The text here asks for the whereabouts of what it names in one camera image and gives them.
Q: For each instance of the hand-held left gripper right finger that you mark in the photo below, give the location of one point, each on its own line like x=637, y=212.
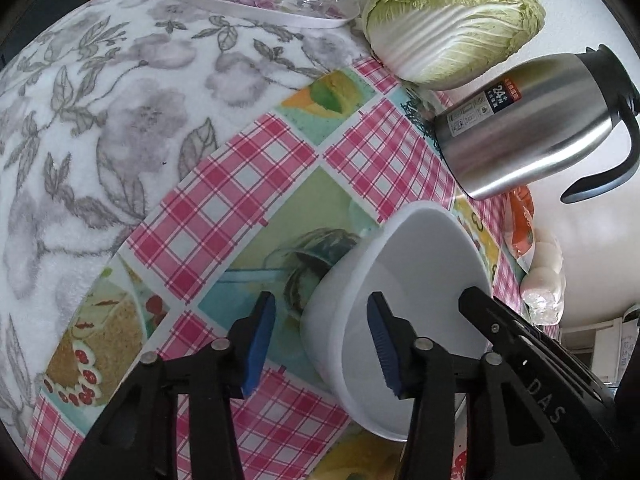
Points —
x=384, y=347

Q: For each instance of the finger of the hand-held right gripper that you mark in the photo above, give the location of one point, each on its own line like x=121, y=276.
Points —
x=482, y=312

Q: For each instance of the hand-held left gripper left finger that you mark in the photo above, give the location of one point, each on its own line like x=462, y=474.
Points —
x=257, y=345

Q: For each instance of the small white bowl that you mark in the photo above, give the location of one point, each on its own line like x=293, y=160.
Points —
x=425, y=260

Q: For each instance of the bag of white steamed buns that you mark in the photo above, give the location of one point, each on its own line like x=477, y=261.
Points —
x=542, y=280

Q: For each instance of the white furniture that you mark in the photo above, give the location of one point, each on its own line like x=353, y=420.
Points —
x=590, y=335

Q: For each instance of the orange snack packet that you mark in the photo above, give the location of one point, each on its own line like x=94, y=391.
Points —
x=522, y=220

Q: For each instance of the pink plaid tablecloth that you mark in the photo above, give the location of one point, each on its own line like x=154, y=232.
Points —
x=225, y=185

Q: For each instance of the steel thermos jug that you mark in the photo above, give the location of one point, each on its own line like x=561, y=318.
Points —
x=525, y=125

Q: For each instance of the grey floral table cloth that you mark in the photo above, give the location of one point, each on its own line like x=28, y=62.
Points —
x=100, y=110

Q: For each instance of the napa cabbage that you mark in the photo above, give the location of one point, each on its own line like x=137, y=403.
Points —
x=450, y=25

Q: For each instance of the floral white tray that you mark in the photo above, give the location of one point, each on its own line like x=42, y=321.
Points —
x=300, y=16

